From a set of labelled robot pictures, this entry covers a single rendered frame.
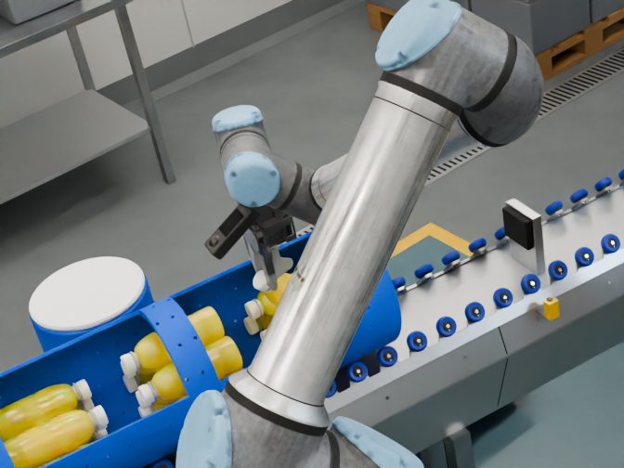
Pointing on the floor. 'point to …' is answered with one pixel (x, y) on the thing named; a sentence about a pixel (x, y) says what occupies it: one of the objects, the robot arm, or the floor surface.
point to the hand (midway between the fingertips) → (265, 280)
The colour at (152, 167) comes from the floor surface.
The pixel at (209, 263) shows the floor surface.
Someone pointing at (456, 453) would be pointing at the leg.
